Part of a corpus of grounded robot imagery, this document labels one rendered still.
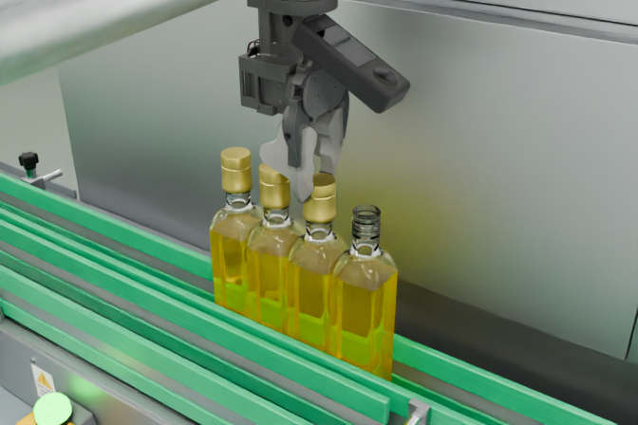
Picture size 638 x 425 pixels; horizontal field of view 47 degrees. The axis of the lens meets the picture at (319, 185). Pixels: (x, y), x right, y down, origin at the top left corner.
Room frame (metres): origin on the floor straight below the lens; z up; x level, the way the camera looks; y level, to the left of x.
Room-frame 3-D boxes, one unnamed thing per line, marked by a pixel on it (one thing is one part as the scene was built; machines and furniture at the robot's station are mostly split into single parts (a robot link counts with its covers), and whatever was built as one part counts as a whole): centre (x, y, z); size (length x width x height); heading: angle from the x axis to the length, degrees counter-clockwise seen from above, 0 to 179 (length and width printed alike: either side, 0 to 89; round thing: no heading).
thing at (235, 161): (0.75, 0.09, 1.14); 0.04 x 0.04 x 0.04
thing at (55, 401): (0.68, 0.33, 0.84); 0.05 x 0.05 x 0.03
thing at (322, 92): (0.70, 0.02, 1.29); 0.09 x 0.08 x 0.12; 56
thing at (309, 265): (0.68, 0.00, 0.99); 0.06 x 0.06 x 0.21; 56
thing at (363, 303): (0.65, -0.05, 0.99); 0.06 x 0.06 x 0.21; 55
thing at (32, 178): (1.09, 0.46, 0.94); 0.07 x 0.04 x 0.13; 146
